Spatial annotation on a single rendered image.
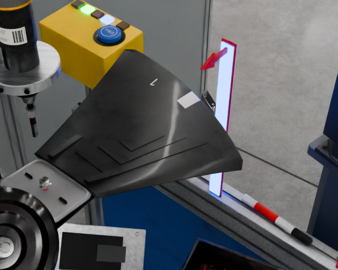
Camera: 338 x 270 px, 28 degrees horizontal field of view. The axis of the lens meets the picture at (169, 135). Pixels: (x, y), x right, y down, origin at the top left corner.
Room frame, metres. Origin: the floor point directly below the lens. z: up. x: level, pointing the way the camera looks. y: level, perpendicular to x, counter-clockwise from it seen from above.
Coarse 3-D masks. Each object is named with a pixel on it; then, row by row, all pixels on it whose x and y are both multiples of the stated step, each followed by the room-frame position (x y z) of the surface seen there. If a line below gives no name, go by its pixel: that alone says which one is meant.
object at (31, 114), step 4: (28, 104) 0.48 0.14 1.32; (32, 104) 0.49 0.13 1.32; (28, 108) 0.48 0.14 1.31; (32, 108) 0.49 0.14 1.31; (28, 112) 0.48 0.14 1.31; (32, 112) 0.48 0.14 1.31; (36, 112) 0.49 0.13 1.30; (28, 116) 0.48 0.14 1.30; (32, 116) 0.48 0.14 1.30; (32, 120) 0.48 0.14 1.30; (32, 124) 0.48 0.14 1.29; (32, 128) 0.48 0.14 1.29; (36, 128) 0.49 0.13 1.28; (32, 132) 0.48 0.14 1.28; (36, 132) 0.49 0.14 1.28; (36, 136) 0.49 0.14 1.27
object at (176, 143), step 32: (128, 64) 0.71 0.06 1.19; (96, 96) 0.64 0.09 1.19; (128, 96) 0.65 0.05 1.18; (160, 96) 0.66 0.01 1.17; (64, 128) 0.59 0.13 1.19; (96, 128) 0.59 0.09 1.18; (128, 128) 0.59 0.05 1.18; (160, 128) 0.60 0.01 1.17; (192, 128) 0.62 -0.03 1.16; (64, 160) 0.53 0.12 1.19; (96, 160) 0.53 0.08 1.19; (128, 160) 0.54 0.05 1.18; (160, 160) 0.55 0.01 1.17; (192, 160) 0.57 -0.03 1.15; (224, 160) 0.58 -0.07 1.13; (96, 192) 0.48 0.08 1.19
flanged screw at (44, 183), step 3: (42, 177) 0.49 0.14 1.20; (45, 177) 0.49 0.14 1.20; (39, 180) 0.49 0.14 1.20; (42, 180) 0.49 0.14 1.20; (45, 180) 0.49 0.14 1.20; (48, 180) 0.49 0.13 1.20; (39, 183) 0.49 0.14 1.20; (42, 183) 0.48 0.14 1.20; (45, 183) 0.48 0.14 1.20; (48, 183) 0.49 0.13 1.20; (39, 186) 0.48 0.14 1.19; (42, 186) 0.48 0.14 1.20; (45, 186) 0.48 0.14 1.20; (48, 186) 0.48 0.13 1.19; (45, 189) 0.49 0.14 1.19
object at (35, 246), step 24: (0, 192) 0.42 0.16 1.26; (24, 192) 0.43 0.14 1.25; (0, 216) 0.40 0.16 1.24; (24, 216) 0.42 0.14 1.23; (48, 216) 0.42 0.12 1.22; (24, 240) 0.40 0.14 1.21; (48, 240) 0.40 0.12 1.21; (0, 264) 0.37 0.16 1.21; (24, 264) 0.38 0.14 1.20; (48, 264) 0.38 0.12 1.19
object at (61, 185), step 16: (16, 176) 0.50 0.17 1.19; (32, 176) 0.51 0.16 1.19; (48, 176) 0.51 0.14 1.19; (64, 176) 0.51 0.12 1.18; (32, 192) 0.48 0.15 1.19; (48, 192) 0.48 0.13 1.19; (64, 192) 0.48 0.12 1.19; (80, 192) 0.49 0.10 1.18; (48, 208) 0.46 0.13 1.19; (64, 208) 0.46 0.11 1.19
